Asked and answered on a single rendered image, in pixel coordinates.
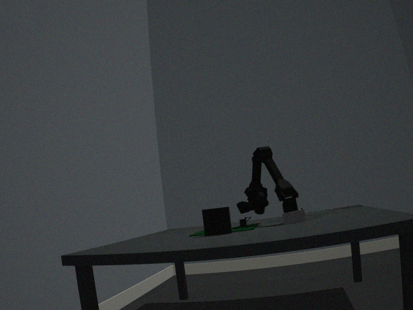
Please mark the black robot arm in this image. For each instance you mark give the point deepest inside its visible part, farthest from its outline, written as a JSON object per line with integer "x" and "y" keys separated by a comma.
{"x": 283, "y": 188}

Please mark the black cable with plug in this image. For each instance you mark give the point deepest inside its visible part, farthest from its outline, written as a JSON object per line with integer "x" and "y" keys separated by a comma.
{"x": 243, "y": 222}

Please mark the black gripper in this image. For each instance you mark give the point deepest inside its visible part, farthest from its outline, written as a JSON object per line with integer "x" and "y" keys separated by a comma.
{"x": 253, "y": 204}

